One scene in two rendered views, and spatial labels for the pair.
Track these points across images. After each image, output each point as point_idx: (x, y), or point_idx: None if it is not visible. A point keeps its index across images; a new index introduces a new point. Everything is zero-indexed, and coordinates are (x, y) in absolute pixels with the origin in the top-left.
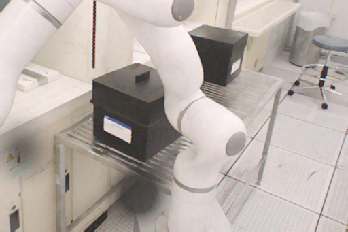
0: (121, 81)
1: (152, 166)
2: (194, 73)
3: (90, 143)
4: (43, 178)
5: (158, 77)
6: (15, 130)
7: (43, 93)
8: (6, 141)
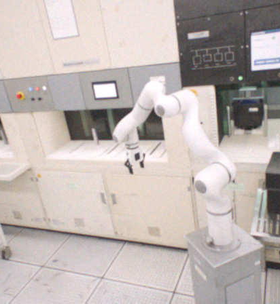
0: None
1: (266, 216)
2: (190, 143)
3: (264, 191)
4: (252, 202)
5: None
6: None
7: None
8: None
